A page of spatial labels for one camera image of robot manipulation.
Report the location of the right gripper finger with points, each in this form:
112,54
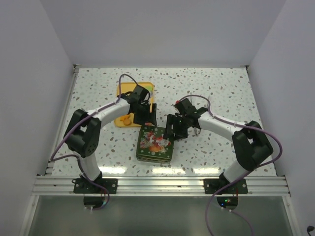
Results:
169,133
180,131

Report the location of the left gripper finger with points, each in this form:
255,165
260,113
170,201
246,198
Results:
153,115
141,113

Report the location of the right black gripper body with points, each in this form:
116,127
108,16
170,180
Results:
184,118

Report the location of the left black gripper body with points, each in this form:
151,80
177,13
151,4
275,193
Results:
142,103

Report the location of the metal serving tongs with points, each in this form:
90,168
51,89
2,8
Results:
198,131

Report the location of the gold tin lid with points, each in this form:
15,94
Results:
152,143

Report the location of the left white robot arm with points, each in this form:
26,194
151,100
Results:
83,132

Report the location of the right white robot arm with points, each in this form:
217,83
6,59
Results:
251,145

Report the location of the orange fish cookie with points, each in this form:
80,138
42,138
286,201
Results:
126,120

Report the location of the yellow plastic tray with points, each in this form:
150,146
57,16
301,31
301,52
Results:
123,88

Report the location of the square cookie tin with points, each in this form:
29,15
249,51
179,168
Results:
154,159

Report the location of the right black mounting bracket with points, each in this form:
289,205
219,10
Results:
225,186

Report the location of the black mounting bracket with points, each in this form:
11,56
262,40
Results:
225,186
101,185

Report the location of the left black mounting bracket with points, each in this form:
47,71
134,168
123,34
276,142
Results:
101,185

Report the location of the aluminium frame rail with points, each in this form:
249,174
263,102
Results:
163,186

